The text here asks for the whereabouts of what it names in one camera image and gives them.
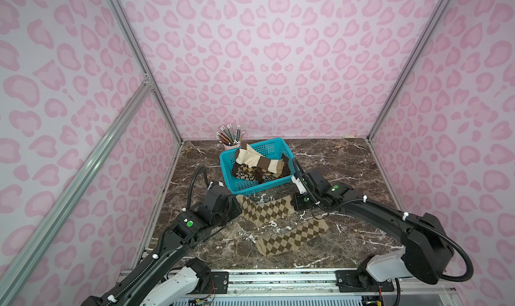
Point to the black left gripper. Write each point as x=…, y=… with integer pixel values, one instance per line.
x=232, y=204

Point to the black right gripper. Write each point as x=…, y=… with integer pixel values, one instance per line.
x=303, y=184

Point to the dark brown argyle sock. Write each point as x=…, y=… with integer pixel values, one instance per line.
x=246, y=173

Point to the cream brown striped sock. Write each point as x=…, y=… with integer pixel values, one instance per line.
x=271, y=169

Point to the teal plastic basket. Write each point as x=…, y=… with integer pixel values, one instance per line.
x=274, y=148

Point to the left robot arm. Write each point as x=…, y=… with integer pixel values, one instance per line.
x=148, y=284

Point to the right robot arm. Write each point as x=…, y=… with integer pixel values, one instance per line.
x=427, y=253

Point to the pink cup of pencils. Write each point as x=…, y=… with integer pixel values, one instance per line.
x=230, y=136

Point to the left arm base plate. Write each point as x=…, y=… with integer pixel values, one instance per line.
x=217, y=281

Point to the aluminium mounting rail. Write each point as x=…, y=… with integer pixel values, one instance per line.
x=318, y=287

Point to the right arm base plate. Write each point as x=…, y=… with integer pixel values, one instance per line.
x=358, y=282

